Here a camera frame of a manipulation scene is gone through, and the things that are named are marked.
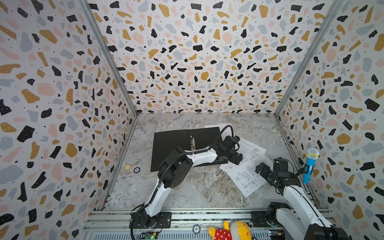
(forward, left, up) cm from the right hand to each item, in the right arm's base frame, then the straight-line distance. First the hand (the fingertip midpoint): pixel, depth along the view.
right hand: (261, 167), depth 88 cm
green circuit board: (-34, +59, -5) cm, 68 cm away
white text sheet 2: (+18, +4, -5) cm, 20 cm away
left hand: (+7, +12, +3) cm, 15 cm away
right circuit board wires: (-32, -1, -5) cm, 32 cm away
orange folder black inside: (+20, +61, -5) cm, 65 cm away
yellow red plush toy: (-31, +19, +2) cm, 36 cm away
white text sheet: (+13, +20, +18) cm, 30 cm away
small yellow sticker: (0, +80, -3) cm, 80 cm away
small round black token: (-1, +74, -3) cm, 74 cm away
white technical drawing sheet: (-3, +9, -5) cm, 11 cm away
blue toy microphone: (-3, -16, +21) cm, 27 cm away
